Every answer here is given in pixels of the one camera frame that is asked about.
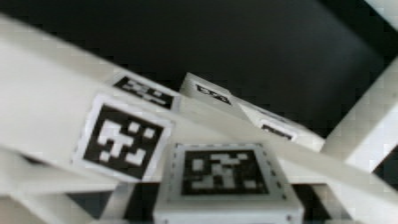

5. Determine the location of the white tagged cube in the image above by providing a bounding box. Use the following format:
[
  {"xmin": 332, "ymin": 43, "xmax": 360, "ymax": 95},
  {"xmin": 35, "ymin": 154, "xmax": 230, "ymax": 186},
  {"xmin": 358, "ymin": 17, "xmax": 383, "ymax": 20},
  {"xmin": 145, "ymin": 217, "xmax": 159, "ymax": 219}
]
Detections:
[{"xmin": 152, "ymin": 143, "xmax": 303, "ymax": 224}]

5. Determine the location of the white U-shaped boundary fence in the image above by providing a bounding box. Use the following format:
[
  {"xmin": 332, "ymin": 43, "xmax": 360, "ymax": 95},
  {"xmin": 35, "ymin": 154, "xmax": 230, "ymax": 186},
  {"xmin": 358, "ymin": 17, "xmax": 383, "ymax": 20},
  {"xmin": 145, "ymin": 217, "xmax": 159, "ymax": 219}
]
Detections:
[{"xmin": 321, "ymin": 0, "xmax": 398, "ymax": 172}]

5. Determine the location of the white chair seat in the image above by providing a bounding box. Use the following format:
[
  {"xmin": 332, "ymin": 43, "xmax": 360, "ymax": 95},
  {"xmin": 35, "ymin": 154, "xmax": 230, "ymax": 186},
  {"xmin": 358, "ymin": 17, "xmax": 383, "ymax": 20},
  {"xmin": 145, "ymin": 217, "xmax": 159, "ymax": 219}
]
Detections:
[{"xmin": 179, "ymin": 73, "xmax": 324, "ymax": 151}]

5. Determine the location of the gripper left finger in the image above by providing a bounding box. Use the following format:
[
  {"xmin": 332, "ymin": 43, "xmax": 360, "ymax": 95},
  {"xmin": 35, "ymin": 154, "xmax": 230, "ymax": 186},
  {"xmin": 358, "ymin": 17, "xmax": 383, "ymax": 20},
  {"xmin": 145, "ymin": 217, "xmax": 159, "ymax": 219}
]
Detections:
[{"xmin": 86, "ymin": 181, "xmax": 161, "ymax": 224}]

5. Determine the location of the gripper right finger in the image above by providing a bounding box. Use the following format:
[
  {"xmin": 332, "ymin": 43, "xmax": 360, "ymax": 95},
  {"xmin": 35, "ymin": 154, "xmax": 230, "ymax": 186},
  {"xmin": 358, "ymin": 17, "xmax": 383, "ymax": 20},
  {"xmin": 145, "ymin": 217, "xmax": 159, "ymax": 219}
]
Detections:
[{"xmin": 292, "ymin": 184, "xmax": 353, "ymax": 224}]

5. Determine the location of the white chair back frame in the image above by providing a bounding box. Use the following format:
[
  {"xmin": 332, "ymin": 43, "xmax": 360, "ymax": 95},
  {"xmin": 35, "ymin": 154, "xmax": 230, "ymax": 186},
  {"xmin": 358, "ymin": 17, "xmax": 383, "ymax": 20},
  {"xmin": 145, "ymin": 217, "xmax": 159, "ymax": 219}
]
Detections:
[{"xmin": 0, "ymin": 14, "xmax": 398, "ymax": 224}]

